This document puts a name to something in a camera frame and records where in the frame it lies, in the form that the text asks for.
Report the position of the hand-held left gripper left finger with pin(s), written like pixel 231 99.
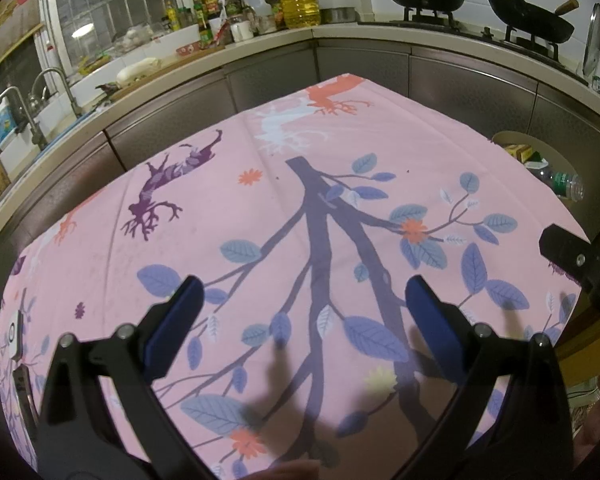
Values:
pixel 172 330

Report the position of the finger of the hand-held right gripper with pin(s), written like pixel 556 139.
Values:
pixel 570 252

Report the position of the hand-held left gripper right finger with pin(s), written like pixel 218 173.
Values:
pixel 432 330

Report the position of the beige round bin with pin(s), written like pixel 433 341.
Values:
pixel 575 215

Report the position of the clear plastic bottle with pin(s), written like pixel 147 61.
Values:
pixel 562 184

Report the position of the green wrapper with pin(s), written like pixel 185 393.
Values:
pixel 536 164

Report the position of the brown box with yellow edge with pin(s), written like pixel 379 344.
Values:
pixel 516 152

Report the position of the white smartphone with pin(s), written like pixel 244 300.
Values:
pixel 14 332

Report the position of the pink floral tablecloth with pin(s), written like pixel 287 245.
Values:
pixel 280 170

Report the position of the glass pot lid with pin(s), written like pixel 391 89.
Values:
pixel 594 40

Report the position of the black frying pan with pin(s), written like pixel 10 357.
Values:
pixel 535 15

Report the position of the gas stove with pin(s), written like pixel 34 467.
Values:
pixel 460 25

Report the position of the white radish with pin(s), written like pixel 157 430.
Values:
pixel 137 71

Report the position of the square steel faucet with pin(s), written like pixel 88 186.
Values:
pixel 25 110

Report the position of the blue label detergent bottle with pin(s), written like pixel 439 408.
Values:
pixel 2 122

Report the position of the curved steel faucet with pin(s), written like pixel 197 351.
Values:
pixel 62 85

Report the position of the red patterned bowl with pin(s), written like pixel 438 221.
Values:
pixel 187 50

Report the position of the white mug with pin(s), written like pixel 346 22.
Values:
pixel 241 32

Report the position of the row of condiment bottles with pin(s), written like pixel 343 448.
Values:
pixel 205 15

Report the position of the small steel pot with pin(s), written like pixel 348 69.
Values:
pixel 339 15

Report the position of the barred window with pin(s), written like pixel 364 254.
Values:
pixel 110 5

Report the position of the white plastic jug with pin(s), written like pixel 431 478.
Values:
pixel 257 10

